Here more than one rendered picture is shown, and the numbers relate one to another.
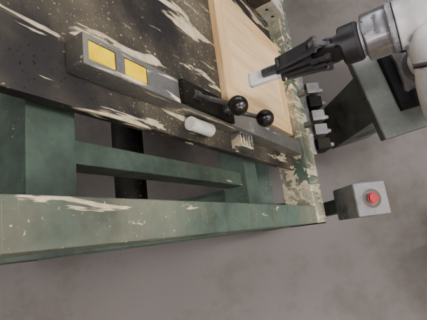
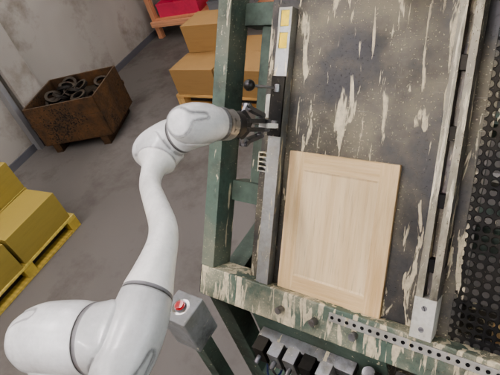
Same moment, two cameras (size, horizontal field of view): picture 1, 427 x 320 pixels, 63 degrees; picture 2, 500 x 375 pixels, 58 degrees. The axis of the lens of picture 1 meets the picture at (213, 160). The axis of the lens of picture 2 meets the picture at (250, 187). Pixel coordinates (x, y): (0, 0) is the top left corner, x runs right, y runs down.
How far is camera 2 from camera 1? 158 cm
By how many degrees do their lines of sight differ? 64
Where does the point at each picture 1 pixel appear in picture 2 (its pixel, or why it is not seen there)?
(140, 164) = (262, 70)
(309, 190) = (226, 271)
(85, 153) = (266, 33)
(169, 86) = (280, 66)
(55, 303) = not seen: hidden behind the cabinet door
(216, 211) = (221, 92)
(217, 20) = (356, 161)
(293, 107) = (300, 296)
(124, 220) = (223, 23)
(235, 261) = not seen: hidden behind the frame
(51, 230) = not seen: outside the picture
